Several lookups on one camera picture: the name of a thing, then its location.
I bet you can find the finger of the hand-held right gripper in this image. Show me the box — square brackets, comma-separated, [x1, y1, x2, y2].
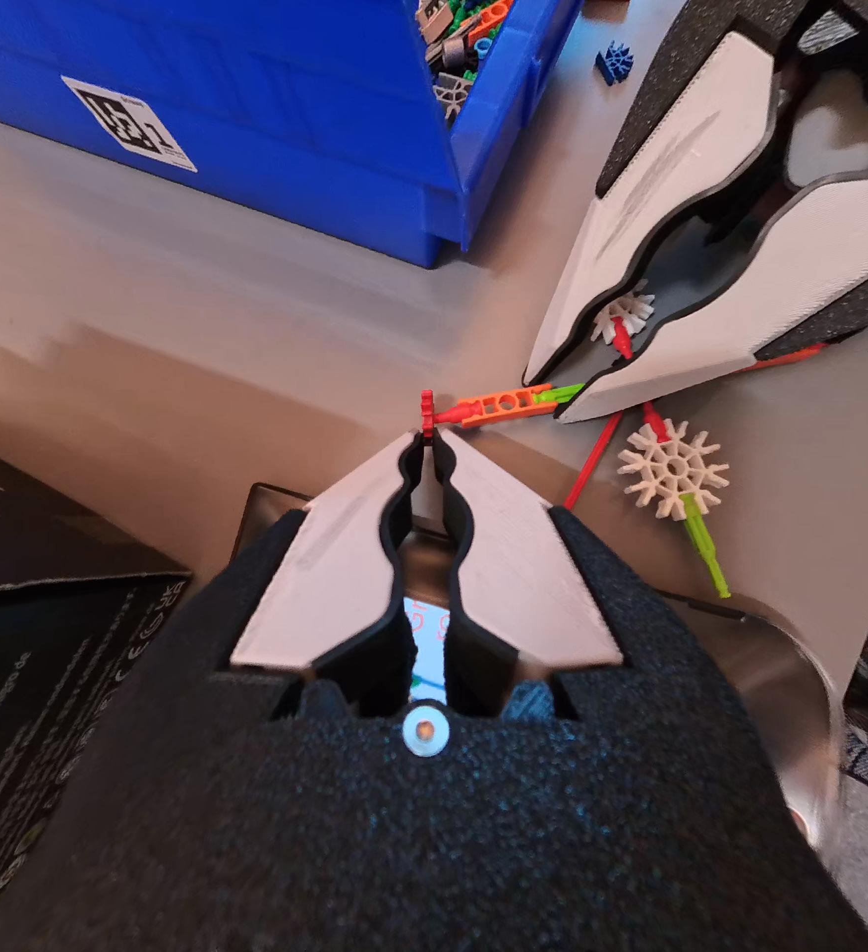
[555, 167, 868, 426]
[521, 30, 784, 389]

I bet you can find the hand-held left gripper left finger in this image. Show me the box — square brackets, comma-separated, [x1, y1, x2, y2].
[228, 430, 423, 715]

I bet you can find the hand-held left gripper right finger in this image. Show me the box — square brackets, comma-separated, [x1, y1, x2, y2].
[432, 430, 624, 713]

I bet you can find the star toy rod model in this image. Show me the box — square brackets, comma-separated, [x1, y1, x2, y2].
[434, 283, 829, 602]

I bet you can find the pile of colourful toy pieces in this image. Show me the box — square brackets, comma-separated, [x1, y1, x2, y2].
[415, 0, 517, 123]

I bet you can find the blue plastic bin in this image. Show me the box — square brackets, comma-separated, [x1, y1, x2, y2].
[0, 0, 583, 269]

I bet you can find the small blue toy connector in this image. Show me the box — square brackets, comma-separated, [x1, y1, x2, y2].
[595, 41, 636, 84]

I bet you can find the black framed tablet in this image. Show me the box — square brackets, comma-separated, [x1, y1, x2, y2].
[229, 482, 850, 852]

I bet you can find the black cardboard box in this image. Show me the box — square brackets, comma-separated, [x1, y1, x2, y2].
[0, 435, 193, 923]

